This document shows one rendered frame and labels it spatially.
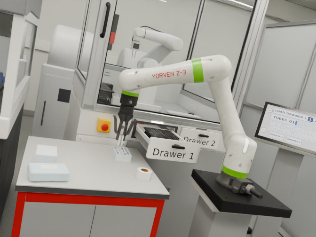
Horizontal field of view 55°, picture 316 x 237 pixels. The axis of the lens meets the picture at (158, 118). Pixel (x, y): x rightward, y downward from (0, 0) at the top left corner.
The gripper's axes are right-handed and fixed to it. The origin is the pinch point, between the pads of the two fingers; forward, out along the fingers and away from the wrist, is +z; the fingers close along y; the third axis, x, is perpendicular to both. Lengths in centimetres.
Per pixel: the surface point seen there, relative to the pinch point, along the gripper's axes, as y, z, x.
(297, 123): 118, -28, 4
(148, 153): 11.8, -0.6, -17.7
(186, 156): 33.2, -1.2, -17.1
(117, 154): -2.4, 4.6, -10.9
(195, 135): 52, -5, 15
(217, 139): 69, -5, 16
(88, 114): -17.5, -7.9, 15.3
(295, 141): 114, -17, -4
